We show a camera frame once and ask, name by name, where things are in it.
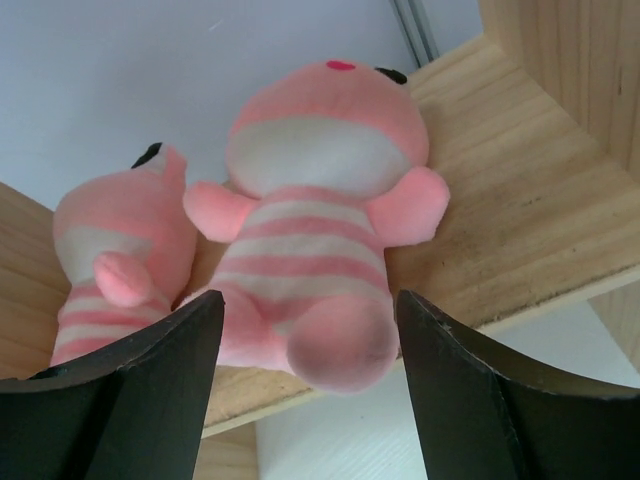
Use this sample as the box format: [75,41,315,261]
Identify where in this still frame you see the wooden two-tier shelf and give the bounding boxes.
[1,1,639,458]

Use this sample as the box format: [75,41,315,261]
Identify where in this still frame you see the pink striped plush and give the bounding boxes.
[50,143,198,365]
[183,60,450,394]

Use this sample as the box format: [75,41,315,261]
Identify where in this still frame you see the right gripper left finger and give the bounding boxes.
[1,291,224,479]

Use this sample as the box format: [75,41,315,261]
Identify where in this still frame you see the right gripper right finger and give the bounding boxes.
[397,290,639,480]

